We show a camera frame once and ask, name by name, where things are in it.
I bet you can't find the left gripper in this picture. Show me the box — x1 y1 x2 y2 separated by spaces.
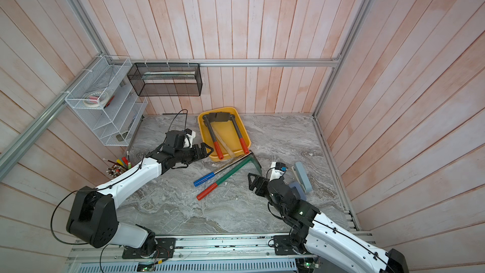
174 142 214 164

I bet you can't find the green shaft red grip hoe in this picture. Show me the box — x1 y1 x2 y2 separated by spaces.
197 154 262 200

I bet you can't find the wooden handle hoe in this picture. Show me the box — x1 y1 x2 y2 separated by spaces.
213 128 236 158

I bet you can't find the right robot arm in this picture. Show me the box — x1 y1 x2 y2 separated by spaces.
248 173 409 272

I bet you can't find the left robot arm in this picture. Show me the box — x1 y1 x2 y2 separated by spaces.
66 143 213 258

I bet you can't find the blue grip steel hoe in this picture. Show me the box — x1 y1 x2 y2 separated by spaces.
193 151 253 187

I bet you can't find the yellow plastic storage box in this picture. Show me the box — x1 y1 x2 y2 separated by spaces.
197 107 251 162

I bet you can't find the blue grey stapler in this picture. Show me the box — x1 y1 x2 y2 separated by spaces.
289 181 306 200

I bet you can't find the grey hole punch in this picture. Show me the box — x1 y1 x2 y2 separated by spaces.
292 162 313 193

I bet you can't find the red pencil cup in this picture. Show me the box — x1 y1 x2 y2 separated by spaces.
103 151 133 178

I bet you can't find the tape roll on shelf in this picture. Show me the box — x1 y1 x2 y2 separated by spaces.
82 90 111 109

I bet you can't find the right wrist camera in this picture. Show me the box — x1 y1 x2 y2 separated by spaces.
266 162 288 181

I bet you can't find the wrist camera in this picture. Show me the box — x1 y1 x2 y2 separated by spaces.
183 128 197 148
266 162 288 181

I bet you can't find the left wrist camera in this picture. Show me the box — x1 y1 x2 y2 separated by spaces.
183 128 197 148

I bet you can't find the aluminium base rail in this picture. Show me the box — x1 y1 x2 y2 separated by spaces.
66 231 376 266

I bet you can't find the black wire mesh basket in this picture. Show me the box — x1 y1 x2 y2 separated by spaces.
127 62 203 97

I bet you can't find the white wire shelf rack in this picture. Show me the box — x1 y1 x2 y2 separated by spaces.
65 56 148 147

